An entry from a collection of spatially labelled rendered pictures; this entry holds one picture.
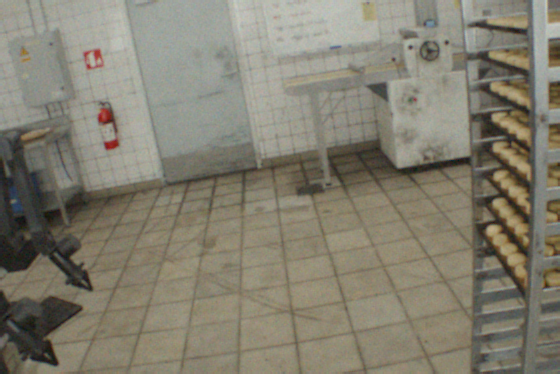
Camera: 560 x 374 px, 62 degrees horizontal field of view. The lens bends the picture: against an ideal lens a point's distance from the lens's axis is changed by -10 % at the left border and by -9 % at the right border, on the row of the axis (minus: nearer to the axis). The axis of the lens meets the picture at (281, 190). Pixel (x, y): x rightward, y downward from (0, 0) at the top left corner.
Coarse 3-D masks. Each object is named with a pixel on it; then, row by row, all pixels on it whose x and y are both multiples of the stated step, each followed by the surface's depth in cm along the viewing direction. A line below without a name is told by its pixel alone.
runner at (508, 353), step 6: (546, 342) 170; (552, 342) 170; (558, 342) 170; (510, 348) 171; (516, 348) 171; (474, 354) 172; (480, 354) 172; (486, 354) 172; (492, 354) 172; (498, 354) 172; (504, 354) 172; (510, 354) 172; (516, 354) 171; (474, 360) 173; (480, 360) 172; (486, 360) 172; (492, 360) 171; (498, 360) 170
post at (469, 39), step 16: (464, 0) 130; (464, 16) 132; (464, 32) 134; (464, 48) 137; (480, 128) 143; (480, 160) 147; (480, 192) 150; (480, 208) 152; (480, 240) 156; (480, 288) 163; (480, 304) 165; (480, 352) 172; (480, 368) 175
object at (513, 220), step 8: (496, 200) 146; (504, 200) 145; (496, 208) 144; (504, 208) 140; (512, 208) 139; (504, 216) 138; (512, 216) 135; (520, 216) 134; (512, 224) 132; (520, 224) 130; (528, 224) 133; (512, 232) 130; (520, 232) 127; (520, 240) 126; (528, 240) 121; (552, 240) 120; (552, 248) 115
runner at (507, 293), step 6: (504, 288) 162; (510, 288) 162; (516, 288) 162; (480, 294) 163; (486, 294) 163; (492, 294) 163; (498, 294) 163; (504, 294) 163; (510, 294) 162; (516, 294) 162; (480, 300) 163; (486, 300) 162; (492, 300) 162; (498, 300) 161
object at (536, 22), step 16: (528, 0) 90; (544, 0) 88; (528, 16) 91; (544, 16) 89; (528, 32) 93; (544, 32) 90; (528, 48) 94; (544, 48) 91; (544, 64) 92; (544, 80) 94; (544, 96) 95; (544, 112) 96; (544, 128) 97; (544, 144) 98; (544, 160) 99; (544, 176) 101; (544, 192) 102; (544, 208) 103; (544, 224) 105; (544, 240) 106; (528, 256) 110; (544, 256) 108; (528, 272) 111; (528, 288) 112; (528, 304) 113; (528, 320) 114; (528, 336) 116; (528, 352) 118; (528, 368) 119
